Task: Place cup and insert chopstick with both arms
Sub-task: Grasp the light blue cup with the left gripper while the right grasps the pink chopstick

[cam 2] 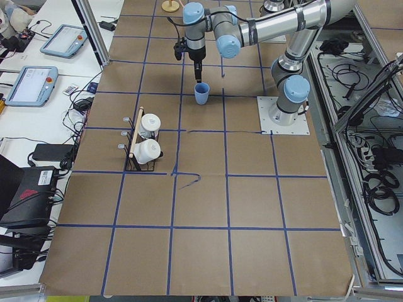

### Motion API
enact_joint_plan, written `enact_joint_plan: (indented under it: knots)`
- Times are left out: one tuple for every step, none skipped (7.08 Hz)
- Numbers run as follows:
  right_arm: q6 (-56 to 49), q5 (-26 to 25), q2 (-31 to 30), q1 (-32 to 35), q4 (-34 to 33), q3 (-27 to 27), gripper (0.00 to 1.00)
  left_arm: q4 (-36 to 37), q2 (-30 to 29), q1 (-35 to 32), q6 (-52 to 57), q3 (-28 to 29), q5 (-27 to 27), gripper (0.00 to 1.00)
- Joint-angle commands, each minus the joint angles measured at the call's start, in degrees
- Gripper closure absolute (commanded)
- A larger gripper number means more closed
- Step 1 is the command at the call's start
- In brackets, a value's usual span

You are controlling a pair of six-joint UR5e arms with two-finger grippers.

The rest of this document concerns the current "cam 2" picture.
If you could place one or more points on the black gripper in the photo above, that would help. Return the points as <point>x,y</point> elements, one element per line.
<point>196,55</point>

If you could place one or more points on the blue plastic cup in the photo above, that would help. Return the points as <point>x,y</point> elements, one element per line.
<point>201,91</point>

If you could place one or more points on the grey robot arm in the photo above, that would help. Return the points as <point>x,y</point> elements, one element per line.
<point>304,21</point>

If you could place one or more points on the round wooden stand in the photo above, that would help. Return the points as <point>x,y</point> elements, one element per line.
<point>171,6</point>

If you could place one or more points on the white mug inner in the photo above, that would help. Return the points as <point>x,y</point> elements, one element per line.
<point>149,126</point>

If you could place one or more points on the white mug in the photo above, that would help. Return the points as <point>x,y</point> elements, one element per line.
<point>149,126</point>
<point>147,151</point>

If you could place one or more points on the white mug outer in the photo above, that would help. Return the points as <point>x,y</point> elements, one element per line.
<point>147,151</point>

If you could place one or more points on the small remote control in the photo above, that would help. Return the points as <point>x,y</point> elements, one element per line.
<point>70,89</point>

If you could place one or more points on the teach pendant upper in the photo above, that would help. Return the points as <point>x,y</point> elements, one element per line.
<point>65,41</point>

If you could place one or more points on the teach pendant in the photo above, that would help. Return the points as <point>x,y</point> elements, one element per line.
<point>65,41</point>
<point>33,86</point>

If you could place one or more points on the teach pendant lower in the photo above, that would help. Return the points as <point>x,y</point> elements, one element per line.
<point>33,86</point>

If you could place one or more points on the black power adapter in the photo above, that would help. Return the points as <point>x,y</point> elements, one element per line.
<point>50,153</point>

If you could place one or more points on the black laptop computer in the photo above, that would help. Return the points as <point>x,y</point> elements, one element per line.
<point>25,194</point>

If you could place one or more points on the black wire mug rack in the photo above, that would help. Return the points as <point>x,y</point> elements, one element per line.
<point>133,137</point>

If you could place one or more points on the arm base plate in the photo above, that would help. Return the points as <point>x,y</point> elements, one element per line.
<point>274,121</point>

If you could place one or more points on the aluminium frame post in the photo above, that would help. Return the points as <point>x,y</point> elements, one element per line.
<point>88,21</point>

